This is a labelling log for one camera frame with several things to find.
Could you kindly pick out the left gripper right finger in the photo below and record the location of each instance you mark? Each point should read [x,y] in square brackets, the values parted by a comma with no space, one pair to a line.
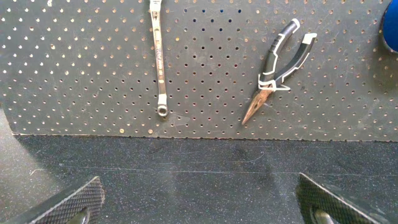
[326,202]

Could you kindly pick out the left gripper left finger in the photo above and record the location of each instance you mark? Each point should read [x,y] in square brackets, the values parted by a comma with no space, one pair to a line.
[74,202]

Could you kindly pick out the black and white pliers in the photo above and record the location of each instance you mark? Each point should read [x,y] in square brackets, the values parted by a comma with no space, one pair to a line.
[270,62]

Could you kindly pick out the wrench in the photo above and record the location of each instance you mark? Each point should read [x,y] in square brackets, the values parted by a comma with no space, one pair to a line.
[160,62]

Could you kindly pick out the black pegboard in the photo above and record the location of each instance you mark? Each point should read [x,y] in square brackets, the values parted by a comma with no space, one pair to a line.
[62,93]

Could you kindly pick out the metal hook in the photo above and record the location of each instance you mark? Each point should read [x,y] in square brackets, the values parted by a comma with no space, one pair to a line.
[284,89]

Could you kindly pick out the roll of blue tape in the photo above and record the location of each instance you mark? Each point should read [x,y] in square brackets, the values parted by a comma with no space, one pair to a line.
[391,28]

